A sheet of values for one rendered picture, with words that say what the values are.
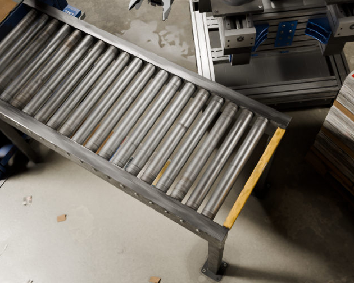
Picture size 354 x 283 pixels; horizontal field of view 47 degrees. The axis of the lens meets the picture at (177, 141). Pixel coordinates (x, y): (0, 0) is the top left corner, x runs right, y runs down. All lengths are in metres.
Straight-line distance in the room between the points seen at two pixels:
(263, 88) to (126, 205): 1.01
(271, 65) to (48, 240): 1.60
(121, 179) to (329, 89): 1.36
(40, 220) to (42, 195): 0.15
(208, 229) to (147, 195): 0.25
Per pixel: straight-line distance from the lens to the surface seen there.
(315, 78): 2.43
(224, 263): 2.20
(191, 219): 1.43
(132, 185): 1.49
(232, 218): 1.41
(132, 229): 2.28
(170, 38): 2.85
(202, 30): 2.58
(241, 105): 1.61
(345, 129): 1.96
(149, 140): 1.55
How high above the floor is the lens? 2.18
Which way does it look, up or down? 64 degrees down
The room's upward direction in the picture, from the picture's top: 9 degrees counter-clockwise
